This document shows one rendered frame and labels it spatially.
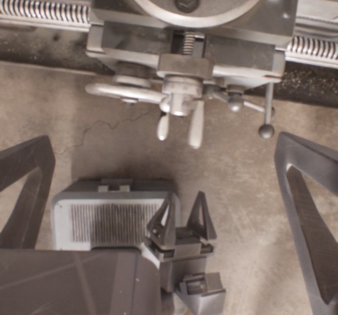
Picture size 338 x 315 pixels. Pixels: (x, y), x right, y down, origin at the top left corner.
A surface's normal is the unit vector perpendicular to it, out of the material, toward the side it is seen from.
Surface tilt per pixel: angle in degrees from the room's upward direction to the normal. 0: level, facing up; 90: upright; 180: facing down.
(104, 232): 0
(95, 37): 0
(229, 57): 0
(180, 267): 28
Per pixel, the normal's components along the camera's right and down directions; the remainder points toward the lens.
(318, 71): 0.00, 0.10
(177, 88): -0.27, 0.06
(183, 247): 0.46, 0.15
